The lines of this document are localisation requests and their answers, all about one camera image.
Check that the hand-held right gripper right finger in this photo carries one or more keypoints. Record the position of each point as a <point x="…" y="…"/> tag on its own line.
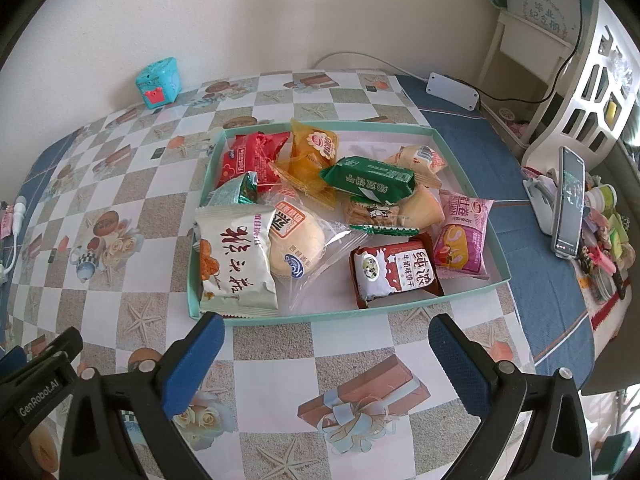
<point x="457" y="365"/>

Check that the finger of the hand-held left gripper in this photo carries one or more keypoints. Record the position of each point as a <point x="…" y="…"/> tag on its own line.
<point x="62" y="342"/>

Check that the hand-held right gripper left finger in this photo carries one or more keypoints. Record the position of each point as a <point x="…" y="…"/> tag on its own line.
<point x="192" y="365"/>

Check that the red-white milk biscuit packet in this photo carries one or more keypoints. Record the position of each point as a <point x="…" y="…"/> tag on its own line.
<point x="395" y="272"/>

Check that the pink cake packet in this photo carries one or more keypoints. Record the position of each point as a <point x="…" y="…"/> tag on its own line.
<point x="462" y="240"/>

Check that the teal cardboard tray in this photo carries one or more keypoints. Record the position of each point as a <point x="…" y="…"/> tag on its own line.
<point x="340" y="300"/>

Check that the clear bun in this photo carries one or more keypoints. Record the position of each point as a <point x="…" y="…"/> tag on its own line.
<point x="295" y="250"/>

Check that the green-edged cookie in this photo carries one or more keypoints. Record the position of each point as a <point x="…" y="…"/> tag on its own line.
<point x="372" y="215"/>

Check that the green foil candy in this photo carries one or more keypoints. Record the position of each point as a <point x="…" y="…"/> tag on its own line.
<point x="232" y="195"/>

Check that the green snack packet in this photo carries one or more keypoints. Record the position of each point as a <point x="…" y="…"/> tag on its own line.
<point x="370" y="177"/>

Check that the beige biscuit packet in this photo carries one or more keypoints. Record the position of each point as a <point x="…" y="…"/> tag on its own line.
<point x="420" y="157"/>

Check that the red snack packet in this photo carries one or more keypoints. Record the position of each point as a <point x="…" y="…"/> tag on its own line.
<point x="245" y="160"/>

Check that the yellow snack packet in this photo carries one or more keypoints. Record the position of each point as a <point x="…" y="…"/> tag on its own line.
<point x="310" y="160"/>

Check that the checkered printed tablecloth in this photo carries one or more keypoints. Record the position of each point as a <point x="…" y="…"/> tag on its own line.
<point x="150" y="260"/>

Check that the small pink card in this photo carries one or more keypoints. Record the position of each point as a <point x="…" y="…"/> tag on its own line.
<point x="5" y="222"/>

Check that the white phone stand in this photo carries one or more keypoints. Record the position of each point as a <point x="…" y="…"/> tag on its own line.
<point x="540" y="195"/>

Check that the smartphone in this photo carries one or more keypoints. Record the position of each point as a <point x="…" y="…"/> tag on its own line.
<point x="570" y="205"/>

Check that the white cutout shelf panel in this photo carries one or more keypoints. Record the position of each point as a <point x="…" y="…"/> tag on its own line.
<point x="555" y="130"/>

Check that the white power strip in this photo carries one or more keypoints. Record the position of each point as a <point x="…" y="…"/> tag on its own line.
<point x="452" y="90"/>

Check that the teal toy cube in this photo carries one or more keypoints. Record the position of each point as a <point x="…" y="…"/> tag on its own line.
<point x="157" y="80"/>

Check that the white wooden stand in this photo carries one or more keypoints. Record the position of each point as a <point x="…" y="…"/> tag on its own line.
<point x="530" y="22"/>

